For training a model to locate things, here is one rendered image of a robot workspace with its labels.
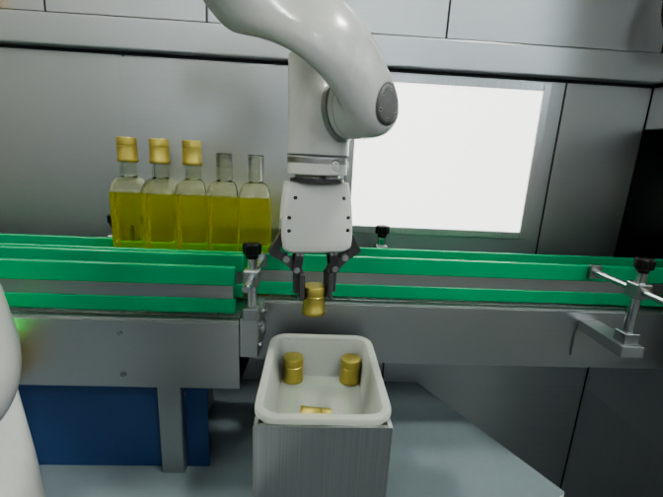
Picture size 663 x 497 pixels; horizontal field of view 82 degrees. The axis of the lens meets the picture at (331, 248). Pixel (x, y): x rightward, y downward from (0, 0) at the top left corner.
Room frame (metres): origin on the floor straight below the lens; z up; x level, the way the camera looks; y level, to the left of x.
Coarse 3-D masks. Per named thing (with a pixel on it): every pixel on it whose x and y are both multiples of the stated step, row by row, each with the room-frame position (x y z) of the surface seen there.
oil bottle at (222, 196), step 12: (216, 180) 0.71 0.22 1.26; (228, 180) 0.71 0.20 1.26; (216, 192) 0.70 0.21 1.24; (228, 192) 0.70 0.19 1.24; (216, 204) 0.70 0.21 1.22; (228, 204) 0.70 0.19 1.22; (216, 216) 0.70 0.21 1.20; (228, 216) 0.70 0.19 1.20; (216, 228) 0.70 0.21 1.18; (228, 228) 0.70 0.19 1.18; (216, 240) 0.70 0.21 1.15; (228, 240) 0.70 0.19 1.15
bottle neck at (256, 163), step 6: (252, 156) 0.71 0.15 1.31; (258, 156) 0.72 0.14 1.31; (252, 162) 0.71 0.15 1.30; (258, 162) 0.72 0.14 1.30; (252, 168) 0.71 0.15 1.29; (258, 168) 0.72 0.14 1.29; (252, 174) 0.71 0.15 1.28; (258, 174) 0.72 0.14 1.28; (252, 180) 0.71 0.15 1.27; (258, 180) 0.72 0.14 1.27
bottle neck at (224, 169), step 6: (216, 156) 0.72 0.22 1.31; (222, 156) 0.71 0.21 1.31; (228, 156) 0.71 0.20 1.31; (216, 162) 0.72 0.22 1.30; (222, 162) 0.71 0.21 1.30; (228, 162) 0.71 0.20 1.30; (216, 168) 0.71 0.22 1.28; (222, 168) 0.71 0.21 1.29; (228, 168) 0.71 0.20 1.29; (216, 174) 0.72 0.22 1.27; (222, 174) 0.71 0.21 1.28; (228, 174) 0.71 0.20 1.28
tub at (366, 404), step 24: (288, 336) 0.61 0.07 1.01; (312, 336) 0.61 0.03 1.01; (336, 336) 0.61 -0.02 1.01; (360, 336) 0.62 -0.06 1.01; (312, 360) 0.61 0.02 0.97; (336, 360) 0.61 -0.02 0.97; (264, 384) 0.46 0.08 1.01; (312, 384) 0.58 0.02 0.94; (336, 384) 0.58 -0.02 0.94; (360, 384) 0.58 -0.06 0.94; (264, 408) 0.41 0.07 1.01; (288, 408) 0.51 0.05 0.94; (336, 408) 0.51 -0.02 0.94; (360, 408) 0.52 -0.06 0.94; (384, 408) 0.42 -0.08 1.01
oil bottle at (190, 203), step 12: (192, 180) 0.70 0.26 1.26; (204, 180) 0.73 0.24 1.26; (180, 192) 0.69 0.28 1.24; (192, 192) 0.69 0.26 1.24; (204, 192) 0.70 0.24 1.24; (180, 204) 0.69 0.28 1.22; (192, 204) 0.69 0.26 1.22; (204, 204) 0.70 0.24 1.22; (180, 216) 0.69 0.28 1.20; (192, 216) 0.69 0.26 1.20; (204, 216) 0.70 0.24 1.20; (180, 228) 0.69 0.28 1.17; (192, 228) 0.69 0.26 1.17; (204, 228) 0.70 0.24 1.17; (180, 240) 0.69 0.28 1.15; (192, 240) 0.69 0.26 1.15; (204, 240) 0.70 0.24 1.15
